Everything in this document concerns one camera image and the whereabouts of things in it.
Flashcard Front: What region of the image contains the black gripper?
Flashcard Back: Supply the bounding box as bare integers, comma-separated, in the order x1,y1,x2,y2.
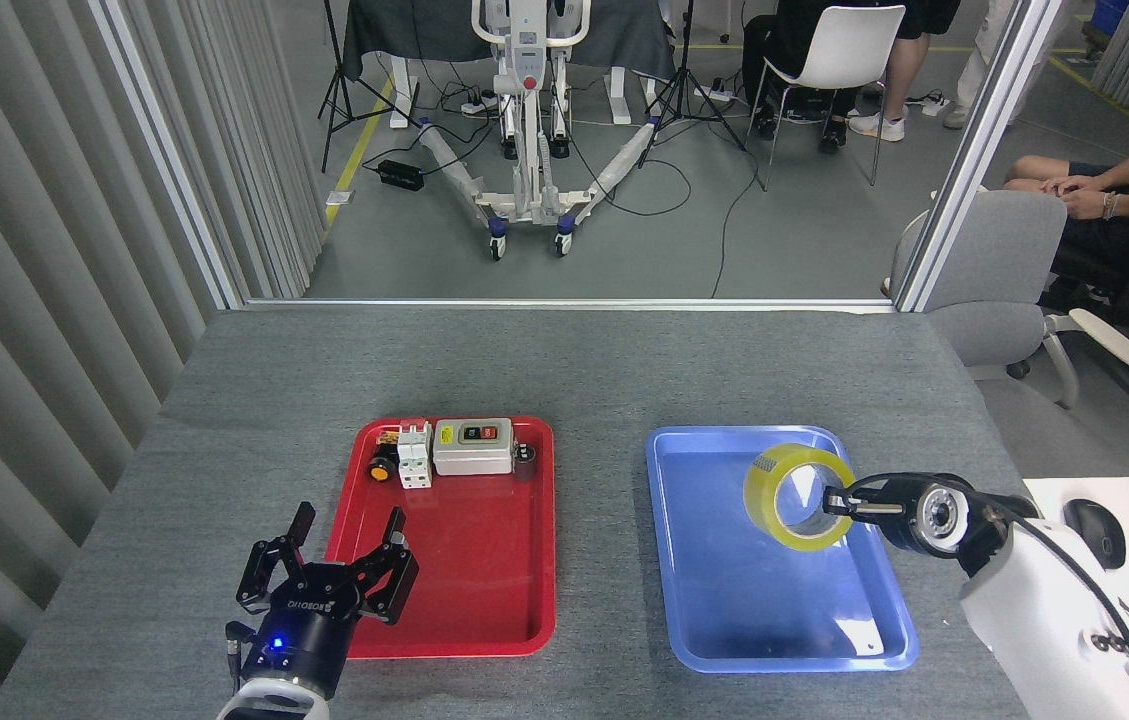
822,472,925,553
236,502,420,701

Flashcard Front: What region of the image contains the yellow tape roll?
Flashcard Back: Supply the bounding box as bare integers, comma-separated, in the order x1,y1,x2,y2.
743,443,857,552

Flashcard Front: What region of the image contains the red plastic tray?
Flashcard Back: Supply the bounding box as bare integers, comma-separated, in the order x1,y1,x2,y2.
324,416,557,659

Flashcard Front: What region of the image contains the white circuit breaker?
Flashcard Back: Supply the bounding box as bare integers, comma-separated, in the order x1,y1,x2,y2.
397,422,433,491

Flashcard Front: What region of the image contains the blue plastic tray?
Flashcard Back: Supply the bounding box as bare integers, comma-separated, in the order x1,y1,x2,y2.
645,426,920,674

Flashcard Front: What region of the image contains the black computer mouse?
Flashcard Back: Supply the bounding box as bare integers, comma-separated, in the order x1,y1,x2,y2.
1064,498,1126,571

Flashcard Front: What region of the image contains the grey office chair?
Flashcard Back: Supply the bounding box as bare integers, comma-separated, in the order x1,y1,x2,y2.
886,188,1129,416

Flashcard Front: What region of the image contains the white plastic chair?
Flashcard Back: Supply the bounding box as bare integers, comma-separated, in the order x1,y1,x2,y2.
749,5,907,191

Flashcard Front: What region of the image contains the black tripod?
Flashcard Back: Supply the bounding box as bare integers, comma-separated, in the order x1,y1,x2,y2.
639,0,747,169
317,0,425,173

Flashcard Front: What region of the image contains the white wheeled stand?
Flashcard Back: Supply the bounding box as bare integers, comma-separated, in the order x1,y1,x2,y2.
414,0,660,263

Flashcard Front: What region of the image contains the blue bin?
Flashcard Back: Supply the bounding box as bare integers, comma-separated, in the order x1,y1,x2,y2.
1084,0,1129,56

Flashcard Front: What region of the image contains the table with dark cloth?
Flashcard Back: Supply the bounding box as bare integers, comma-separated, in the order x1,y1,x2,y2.
342,0,677,129

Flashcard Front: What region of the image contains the grey two-button switch box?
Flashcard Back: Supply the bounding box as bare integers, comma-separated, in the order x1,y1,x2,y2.
432,418,515,477

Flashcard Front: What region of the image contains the silver frame rail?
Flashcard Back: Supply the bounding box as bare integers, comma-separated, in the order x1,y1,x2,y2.
244,297,897,314

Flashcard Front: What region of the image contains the silver frame post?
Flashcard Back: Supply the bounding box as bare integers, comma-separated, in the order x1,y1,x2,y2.
894,0,1065,313
89,0,247,311

